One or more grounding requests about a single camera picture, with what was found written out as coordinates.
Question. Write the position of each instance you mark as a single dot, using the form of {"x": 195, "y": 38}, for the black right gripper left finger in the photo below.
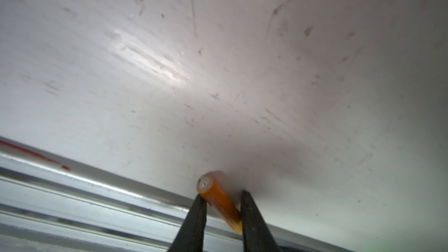
{"x": 190, "y": 237}

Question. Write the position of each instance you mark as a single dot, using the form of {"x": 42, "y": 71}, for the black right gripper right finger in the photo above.
{"x": 256, "y": 234}

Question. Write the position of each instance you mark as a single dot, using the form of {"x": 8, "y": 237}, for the orange battery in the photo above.
{"x": 214, "y": 188}

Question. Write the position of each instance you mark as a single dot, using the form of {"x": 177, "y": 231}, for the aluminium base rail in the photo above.
{"x": 53, "y": 204}

